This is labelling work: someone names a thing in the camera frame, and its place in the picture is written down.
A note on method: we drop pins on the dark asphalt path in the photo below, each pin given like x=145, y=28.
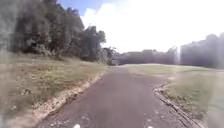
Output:
x=116, y=100

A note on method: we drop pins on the pale kerb strip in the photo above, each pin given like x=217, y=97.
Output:
x=63, y=98

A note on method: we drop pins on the robot's own part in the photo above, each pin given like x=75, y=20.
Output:
x=76, y=126

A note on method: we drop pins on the fallen branches at path edge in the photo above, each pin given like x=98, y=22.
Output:
x=173, y=105

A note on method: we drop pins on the wood of tall trees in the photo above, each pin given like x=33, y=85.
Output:
x=46, y=30

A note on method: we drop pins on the dry grass bank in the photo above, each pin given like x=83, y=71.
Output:
x=36, y=81

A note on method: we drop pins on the distant row of trees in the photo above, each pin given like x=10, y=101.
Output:
x=193, y=53

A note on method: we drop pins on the green grass field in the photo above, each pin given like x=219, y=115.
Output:
x=196, y=86

